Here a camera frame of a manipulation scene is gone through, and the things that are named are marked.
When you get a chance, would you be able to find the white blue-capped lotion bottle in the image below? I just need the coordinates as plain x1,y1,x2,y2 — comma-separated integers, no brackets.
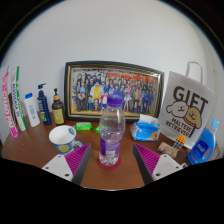
24,92,41,128

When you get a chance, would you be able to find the white printed paper gift bag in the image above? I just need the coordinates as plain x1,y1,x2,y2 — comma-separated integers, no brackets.
157,60,216,150

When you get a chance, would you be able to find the flat round red coaster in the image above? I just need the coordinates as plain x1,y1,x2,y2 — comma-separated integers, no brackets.
96,155,122,171

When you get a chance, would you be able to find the dark blue pump bottle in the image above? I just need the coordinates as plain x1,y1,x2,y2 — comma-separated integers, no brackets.
36,83,53,126

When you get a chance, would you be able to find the small puzzle cube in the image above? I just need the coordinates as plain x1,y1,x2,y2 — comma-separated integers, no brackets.
172,134,187,151

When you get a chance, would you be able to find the clear purple-capped water bottle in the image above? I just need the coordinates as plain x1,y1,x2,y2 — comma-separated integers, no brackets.
97,94,127,167

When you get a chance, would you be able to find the white green shuttlecock tube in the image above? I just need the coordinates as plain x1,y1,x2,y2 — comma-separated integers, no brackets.
10,65,28,132

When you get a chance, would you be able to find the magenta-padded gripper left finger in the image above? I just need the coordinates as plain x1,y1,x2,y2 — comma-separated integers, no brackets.
41,143,93,186

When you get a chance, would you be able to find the small patterned snack packet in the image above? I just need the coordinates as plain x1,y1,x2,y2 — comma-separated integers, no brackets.
157,141,180,159

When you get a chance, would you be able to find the brown yellow-labelled pump bottle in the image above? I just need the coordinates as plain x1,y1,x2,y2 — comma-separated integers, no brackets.
51,88,66,126

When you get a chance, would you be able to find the framed group picture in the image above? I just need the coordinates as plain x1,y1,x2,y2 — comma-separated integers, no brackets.
63,60,165,122

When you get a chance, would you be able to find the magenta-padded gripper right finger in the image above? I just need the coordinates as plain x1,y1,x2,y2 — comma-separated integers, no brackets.
132,143,184,186

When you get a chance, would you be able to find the pink shuttlecock tube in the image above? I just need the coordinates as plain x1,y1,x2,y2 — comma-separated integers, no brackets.
1,71,20,139

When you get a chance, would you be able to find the blue detergent bottle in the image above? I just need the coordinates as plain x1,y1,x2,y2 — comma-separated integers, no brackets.
187,117,220,166

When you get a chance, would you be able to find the blue patterned ceramic mug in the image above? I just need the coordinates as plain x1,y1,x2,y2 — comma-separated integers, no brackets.
48,124,84,156

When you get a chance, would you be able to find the blue tissue pack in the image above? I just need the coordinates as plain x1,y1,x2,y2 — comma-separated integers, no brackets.
129,113,162,142

